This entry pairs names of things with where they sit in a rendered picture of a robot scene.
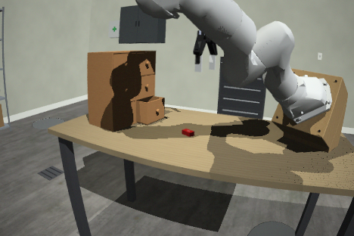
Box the small brown chest of drawers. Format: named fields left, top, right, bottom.
left=87, top=51, right=156, bottom=132

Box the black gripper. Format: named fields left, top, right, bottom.
left=193, top=30, right=218, bottom=72

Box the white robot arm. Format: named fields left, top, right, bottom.
left=135, top=0, right=332, bottom=124

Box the red nine-volt battery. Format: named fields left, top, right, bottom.
left=182, top=129, right=194, bottom=137

